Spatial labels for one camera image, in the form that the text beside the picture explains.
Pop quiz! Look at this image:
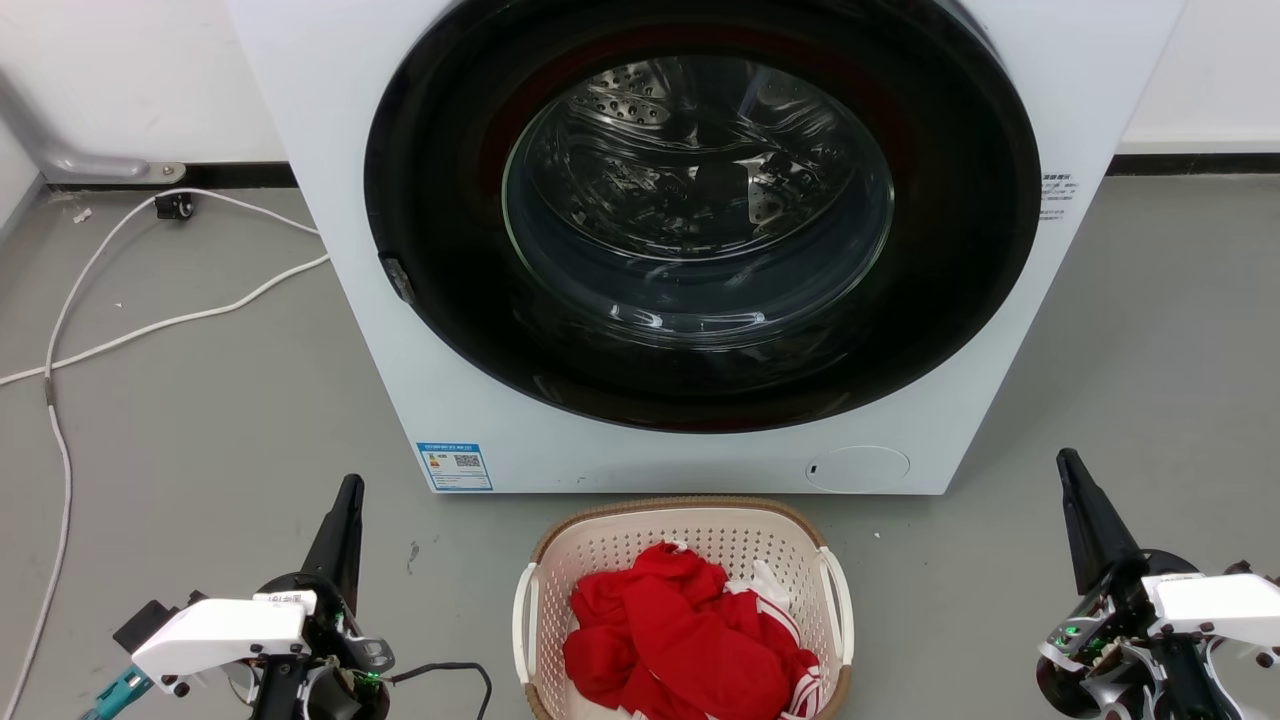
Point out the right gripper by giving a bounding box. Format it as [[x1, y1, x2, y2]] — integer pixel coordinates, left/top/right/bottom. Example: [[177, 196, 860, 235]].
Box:
[[1034, 449, 1236, 720]]

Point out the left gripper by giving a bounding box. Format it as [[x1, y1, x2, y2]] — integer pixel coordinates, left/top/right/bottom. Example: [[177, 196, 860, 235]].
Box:
[[228, 475, 397, 720]]

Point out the cream plastic laundry basket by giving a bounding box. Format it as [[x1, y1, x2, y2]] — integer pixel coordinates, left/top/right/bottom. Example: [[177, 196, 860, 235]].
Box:
[[512, 496, 856, 720]]

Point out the blue energy label sticker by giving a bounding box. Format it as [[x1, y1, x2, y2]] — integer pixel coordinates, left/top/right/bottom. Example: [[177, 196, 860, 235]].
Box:
[[416, 441, 494, 493]]

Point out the round white filter cover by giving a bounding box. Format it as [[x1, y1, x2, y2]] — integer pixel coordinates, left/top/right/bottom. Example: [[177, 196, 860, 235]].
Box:
[[805, 445, 912, 494]]

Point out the teal connector piece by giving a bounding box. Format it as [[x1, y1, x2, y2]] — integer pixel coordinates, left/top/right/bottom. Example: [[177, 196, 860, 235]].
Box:
[[78, 664, 154, 720]]

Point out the white red-striped garment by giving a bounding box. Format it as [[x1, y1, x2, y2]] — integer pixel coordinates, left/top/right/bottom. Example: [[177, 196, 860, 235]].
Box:
[[725, 559, 831, 720]]

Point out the small text sticker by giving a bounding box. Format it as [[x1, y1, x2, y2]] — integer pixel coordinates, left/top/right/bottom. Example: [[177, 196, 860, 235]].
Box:
[[1039, 171, 1081, 223]]

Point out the red garment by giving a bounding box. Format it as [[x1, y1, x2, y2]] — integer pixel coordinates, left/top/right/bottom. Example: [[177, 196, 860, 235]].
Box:
[[562, 542, 823, 720]]

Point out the black round washer door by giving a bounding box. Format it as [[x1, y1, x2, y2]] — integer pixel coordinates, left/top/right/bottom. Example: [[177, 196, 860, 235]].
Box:
[[363, 0, 1043, 434]]

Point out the white front-load washing machine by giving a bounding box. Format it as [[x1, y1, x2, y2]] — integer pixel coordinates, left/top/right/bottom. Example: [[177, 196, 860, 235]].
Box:
[[225, 0, 1188, 497]]

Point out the grey floor pipe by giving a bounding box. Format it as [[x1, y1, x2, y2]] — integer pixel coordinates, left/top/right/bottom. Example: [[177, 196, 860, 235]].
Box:
[[0, 68, 188, 187]]

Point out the steel washer drum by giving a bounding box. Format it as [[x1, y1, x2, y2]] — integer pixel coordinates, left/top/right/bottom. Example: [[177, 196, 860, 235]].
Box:
[[502, 55, 896, 351]]

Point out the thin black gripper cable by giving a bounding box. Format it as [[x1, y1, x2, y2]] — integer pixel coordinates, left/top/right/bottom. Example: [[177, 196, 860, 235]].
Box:
[[385, 660, 495, 720]]

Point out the grey door latch handle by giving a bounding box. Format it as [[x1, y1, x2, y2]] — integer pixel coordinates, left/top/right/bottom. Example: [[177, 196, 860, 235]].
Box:
[[379, 256, 418, 305]]

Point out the white hose cable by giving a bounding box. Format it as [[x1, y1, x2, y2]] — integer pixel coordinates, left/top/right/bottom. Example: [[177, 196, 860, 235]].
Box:
[[0, 253, 331, 388]]

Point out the long white power cable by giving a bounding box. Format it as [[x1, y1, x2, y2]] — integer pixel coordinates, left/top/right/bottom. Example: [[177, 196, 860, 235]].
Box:
[[0, 187, 323, 720]]

